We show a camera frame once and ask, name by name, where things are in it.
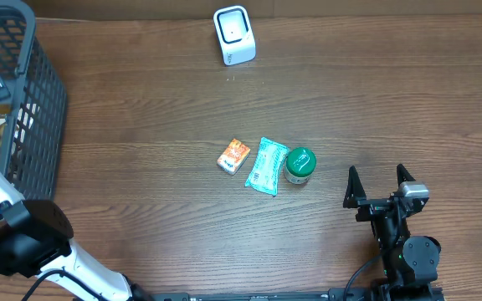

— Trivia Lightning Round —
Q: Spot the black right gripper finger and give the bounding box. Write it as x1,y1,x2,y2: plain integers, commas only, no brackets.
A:
343,166,367,208
397,164,415,186

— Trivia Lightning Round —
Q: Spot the green lid jar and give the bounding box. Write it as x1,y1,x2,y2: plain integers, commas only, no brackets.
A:
284,147,316,185

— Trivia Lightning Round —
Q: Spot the teal tissue pack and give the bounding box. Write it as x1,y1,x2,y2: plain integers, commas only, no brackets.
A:
244,137,290,196

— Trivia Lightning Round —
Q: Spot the orange snack box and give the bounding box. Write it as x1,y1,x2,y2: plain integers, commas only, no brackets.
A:
217,139,250,175

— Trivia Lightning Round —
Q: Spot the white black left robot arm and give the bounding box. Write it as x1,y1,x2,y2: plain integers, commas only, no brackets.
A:
0,170,151,300

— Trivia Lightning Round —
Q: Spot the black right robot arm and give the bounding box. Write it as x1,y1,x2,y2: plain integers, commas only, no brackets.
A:
341,164,444,300

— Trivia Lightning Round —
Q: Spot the white barcode scanner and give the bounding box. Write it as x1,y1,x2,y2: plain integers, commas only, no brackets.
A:
213,5,256,66

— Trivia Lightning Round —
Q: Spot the grey plastic mesh basket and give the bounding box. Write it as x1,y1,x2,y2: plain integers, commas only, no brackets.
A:
0,1,67,200

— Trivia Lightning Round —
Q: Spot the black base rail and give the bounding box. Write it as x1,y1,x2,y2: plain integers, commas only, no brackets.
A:
148,286,446,301

